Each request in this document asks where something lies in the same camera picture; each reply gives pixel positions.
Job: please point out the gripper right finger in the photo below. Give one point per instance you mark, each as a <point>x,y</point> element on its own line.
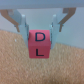
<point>56,20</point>

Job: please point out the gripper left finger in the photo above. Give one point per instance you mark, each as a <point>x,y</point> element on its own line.
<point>20,22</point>

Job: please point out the pink block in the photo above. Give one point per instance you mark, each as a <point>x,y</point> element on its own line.
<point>39,44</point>

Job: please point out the white cabinet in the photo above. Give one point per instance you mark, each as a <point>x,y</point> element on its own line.
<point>40,15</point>

